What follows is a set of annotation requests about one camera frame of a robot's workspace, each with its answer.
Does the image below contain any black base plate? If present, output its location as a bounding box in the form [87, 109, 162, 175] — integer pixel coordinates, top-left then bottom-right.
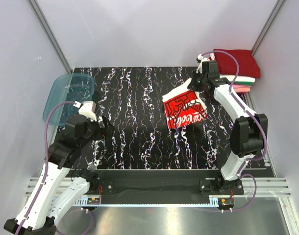
[71, 168, 246, 196]

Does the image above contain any teal plastic bin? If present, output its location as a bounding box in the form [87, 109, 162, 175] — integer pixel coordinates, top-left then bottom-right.
[43, 73, 95, 126]

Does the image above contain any dark red folded shirt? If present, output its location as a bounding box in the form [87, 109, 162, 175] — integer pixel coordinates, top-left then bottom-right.
[214, 49, 261, 79]

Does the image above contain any green folded shirt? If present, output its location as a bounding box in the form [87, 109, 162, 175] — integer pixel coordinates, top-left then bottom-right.
[233, 82, 253, 86]

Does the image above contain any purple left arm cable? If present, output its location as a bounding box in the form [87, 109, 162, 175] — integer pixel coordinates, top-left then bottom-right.
[13, 100, 95, 235]

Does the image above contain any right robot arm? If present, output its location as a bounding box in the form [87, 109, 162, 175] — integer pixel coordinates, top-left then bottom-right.
[188, 57, 268, 195]

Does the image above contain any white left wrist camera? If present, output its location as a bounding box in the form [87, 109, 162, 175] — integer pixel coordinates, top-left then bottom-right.
[73, 101, 97, 122]

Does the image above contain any white t-shirt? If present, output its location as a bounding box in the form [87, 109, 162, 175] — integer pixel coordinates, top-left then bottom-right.
[162, 78, 208, 130]

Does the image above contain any pink folded shirt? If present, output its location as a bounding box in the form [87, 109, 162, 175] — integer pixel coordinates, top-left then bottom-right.
[232, 85, 250, 93]

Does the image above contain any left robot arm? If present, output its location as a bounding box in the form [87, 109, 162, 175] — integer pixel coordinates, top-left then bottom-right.
[3, 114, 115, 235]

